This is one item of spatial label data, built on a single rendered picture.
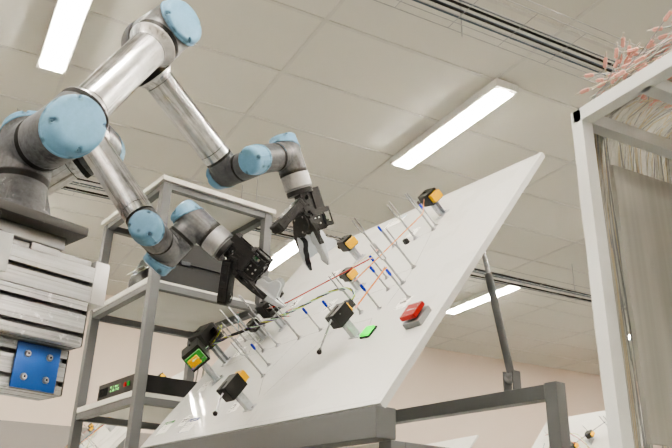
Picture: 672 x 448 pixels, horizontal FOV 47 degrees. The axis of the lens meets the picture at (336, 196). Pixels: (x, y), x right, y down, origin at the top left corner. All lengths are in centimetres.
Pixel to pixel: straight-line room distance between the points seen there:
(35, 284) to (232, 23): 313
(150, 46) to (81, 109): 28
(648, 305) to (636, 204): 22
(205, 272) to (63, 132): 156
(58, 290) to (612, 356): 105
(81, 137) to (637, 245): 112
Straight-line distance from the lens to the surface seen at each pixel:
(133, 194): 187
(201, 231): 193
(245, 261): 190
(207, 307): 307
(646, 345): 159
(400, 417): 248
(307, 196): 202
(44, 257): 159
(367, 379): 177
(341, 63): 477
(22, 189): 161
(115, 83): 167
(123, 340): 961
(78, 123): 155
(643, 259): 166
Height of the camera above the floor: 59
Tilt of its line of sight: 25 degrees up
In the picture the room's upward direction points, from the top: 2 degrees clockwise
